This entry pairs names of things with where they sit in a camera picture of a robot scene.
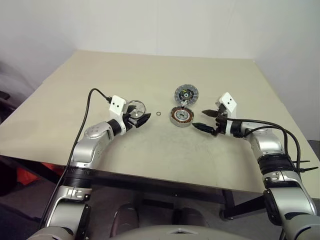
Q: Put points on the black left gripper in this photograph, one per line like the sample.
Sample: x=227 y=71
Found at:
x=130 y=121

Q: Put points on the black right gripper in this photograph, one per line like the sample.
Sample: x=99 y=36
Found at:
x=221 y=122

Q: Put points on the silver ring cover plate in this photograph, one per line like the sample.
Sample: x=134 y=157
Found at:
x=139 y=105

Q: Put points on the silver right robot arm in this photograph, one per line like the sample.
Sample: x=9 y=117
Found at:
x=267 y=142

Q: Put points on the grey motor rotor disc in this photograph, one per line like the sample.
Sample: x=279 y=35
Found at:
x=192 y=95

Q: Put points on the motor stator with copper windings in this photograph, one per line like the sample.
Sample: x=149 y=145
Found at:
x=175 y=118

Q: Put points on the black caster wheel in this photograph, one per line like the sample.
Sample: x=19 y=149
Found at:
x=226 y=215

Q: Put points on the dark rounded shape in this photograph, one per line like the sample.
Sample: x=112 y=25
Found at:
x=191 y=216
x=126 y=217

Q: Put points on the black zip tie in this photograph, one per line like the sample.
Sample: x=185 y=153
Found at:
x=310 y=169
x=305 y=161

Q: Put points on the grey robot torso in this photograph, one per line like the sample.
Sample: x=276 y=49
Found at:
x=160 y=233

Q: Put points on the red orange object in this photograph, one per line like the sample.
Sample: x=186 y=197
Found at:
x=27 y=175

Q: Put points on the dark chair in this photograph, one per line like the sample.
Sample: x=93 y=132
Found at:
x=5 y=96

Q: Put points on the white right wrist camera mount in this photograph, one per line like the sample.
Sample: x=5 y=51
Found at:
x=228 y=101

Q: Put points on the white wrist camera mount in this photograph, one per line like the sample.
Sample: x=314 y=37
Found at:
x=117 y=103
x=228 y=101

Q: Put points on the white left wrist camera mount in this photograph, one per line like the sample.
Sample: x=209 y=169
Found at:
x=117 y=103

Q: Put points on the black table frame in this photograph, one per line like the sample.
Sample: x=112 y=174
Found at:
x=150 y=186

